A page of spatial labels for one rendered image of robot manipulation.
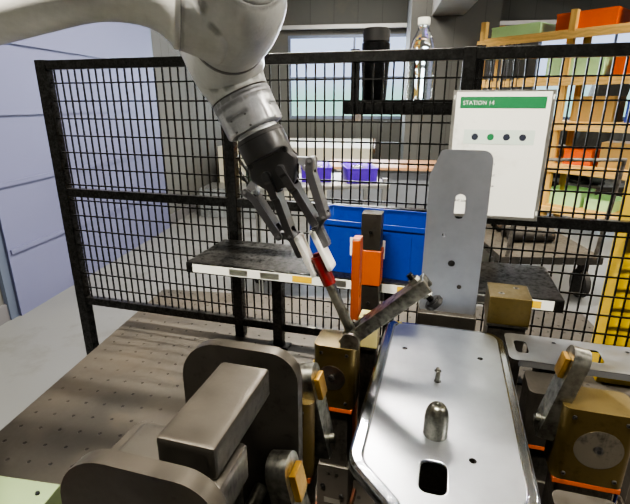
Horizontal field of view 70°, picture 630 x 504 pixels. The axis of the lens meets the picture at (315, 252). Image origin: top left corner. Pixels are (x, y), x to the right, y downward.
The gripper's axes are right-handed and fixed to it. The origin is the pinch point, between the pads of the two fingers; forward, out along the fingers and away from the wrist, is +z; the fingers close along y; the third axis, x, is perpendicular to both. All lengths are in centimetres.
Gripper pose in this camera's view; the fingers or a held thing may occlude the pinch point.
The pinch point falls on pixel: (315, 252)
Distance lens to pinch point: 71.5
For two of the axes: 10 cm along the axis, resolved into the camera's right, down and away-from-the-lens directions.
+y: 8.6, -3.4, -3.7
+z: 4.3, 8.9, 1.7
